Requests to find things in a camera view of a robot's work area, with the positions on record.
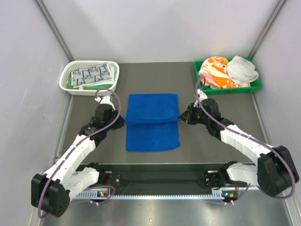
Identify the white slotted cable duct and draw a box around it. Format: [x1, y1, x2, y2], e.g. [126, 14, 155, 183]
[73, 189, 238, 200]

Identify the white grey patterned towel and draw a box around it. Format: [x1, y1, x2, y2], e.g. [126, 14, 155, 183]
[227, 56, 259, 86]

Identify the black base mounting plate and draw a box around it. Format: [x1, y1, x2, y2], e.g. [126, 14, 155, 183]
[98, 164, 236, 191]

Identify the green microfiber towel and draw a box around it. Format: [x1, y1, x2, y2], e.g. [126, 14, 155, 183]
[67, 80, 111, 90]

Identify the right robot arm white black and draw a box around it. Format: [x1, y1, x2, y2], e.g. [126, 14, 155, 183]
[178, 98, 300, 197]

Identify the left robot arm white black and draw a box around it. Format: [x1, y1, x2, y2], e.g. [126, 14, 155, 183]
[31, 101, 124, 218]

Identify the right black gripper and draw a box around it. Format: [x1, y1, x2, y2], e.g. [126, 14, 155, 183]
[178, 103, 210, 126]

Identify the light mint towel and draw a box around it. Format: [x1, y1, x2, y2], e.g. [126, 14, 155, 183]
[81, 64, 115, 87]

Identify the orange pink towel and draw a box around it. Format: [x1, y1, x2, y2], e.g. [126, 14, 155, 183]
[198, 56, 238, 89]

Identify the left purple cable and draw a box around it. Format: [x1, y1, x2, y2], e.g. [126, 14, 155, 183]
[37, 89, 122, 219]

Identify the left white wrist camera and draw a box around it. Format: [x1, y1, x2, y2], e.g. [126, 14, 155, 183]
[95, 96, 116, 110]

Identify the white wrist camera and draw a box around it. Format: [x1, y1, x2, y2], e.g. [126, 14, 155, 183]
[197, 89, 208, 102]
[95, 96, 116, 110]

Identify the blue white patterned towel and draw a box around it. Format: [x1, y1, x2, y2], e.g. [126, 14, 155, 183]
[68, 63, 115, 89]

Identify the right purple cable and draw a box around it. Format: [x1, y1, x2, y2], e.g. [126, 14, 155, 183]
[194, 77, 296, 204]

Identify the purple cable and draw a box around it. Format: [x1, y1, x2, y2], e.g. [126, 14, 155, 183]
[37, 89, 122, 219]
[194, 77, 296, 204]

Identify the white perforated plastic basket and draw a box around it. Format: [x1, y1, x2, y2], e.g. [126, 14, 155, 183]
[59, 60, 119, 96]

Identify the green plastic bin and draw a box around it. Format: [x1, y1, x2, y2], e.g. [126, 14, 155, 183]
[193, 58, 262, 95]

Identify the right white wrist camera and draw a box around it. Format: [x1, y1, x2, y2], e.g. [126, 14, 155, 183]
[197, 89, 208, 102]

